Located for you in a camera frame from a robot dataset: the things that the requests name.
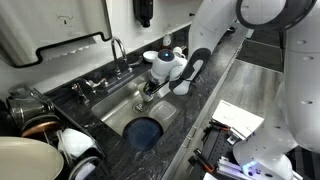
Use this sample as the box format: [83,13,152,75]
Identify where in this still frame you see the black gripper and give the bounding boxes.
[143,79,164,96]

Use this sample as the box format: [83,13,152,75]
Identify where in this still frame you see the steel cup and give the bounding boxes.
[6,84,55,126]

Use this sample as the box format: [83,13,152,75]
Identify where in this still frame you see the metal sink drain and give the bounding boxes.
[132,101,150,114]

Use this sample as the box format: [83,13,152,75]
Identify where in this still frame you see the clear plastic container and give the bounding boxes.
[148,99,178,123]

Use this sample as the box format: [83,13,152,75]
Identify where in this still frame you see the tall chrome faucet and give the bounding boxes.
[110,35,133,80]

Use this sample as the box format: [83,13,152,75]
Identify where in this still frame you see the white printed mug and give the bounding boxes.
[172,46,186,56]

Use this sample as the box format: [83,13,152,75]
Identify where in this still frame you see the stainless steel sink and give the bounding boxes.
[90,70,188,137]

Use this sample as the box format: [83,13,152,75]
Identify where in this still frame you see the amber soap bottle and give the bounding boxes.
[162,31,173,51]

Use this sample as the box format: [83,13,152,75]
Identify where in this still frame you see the small chrome faucet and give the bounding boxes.
[70,77,98,105]

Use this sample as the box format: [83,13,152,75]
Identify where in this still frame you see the black perforated board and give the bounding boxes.
[188,119,241,180]

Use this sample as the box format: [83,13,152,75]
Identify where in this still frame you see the black orange tool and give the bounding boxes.
[193,148,216,174]

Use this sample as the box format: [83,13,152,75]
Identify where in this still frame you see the white flat box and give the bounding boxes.
[211,99,265,140]

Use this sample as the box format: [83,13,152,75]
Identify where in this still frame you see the white bowl in rack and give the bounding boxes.
[58,127,98,160]

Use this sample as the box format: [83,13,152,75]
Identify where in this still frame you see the black dish rack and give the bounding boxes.
[0,96,111,180]

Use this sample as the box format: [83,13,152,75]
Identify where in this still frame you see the aluminium rails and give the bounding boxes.
[215,156,256,180]

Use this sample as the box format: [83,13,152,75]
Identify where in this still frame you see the copper coloured bowl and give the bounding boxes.
[20,114,62,138]

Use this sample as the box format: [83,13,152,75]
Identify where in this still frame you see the steel paper towel dispenser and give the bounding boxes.
[0,0,113,69]

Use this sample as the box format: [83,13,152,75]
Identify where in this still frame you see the large white plate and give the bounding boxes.
[0,135,65,180]

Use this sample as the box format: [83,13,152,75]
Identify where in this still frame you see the chrome lever handle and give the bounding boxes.
[87,77,110,90]
[128,54,144,67]

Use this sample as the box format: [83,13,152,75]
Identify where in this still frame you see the black wall soap dispenser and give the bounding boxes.
[133,0,155,28]

